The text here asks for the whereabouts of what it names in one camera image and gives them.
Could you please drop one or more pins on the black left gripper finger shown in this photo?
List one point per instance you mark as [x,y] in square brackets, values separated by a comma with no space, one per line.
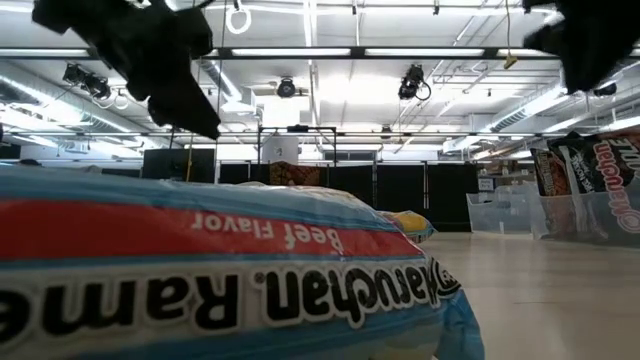
[185,112]

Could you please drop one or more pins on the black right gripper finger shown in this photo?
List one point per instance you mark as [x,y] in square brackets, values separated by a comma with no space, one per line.
[592,75]

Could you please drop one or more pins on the blue ramen noodle pack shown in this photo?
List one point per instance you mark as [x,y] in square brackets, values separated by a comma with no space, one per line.
[200,260]

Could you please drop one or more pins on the orange yellow snack packet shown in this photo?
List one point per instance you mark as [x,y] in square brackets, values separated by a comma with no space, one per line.
[410,223]

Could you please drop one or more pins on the black ceiling spotlight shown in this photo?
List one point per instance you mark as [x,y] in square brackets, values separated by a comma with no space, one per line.
[286,88]
[97,89]
[605,90]
[411,82]
[75,74]

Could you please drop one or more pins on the black monitor screen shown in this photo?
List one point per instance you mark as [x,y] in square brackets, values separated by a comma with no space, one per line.
[170,165]

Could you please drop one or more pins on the white box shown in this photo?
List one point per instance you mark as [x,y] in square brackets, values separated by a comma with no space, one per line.
[280,150]

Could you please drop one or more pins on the red mandala tapestry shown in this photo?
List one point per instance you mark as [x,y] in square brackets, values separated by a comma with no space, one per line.
[295,175]

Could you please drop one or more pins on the clear plastic bin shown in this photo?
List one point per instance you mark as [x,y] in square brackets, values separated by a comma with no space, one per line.
[590,217]
[500,212]

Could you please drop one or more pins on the small white sign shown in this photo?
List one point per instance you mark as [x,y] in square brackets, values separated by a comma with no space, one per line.
[486,184]

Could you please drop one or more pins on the black partition panels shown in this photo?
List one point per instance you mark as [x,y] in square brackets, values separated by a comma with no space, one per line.
[400,195]

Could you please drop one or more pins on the silver air duct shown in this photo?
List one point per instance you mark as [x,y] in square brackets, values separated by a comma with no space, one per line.
[223,82]

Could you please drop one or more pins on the black metal stand frame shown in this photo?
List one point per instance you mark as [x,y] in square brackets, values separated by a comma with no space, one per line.
[297,128]

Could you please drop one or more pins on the black overhead frame beam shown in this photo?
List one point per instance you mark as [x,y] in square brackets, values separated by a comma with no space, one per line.
[355,52]

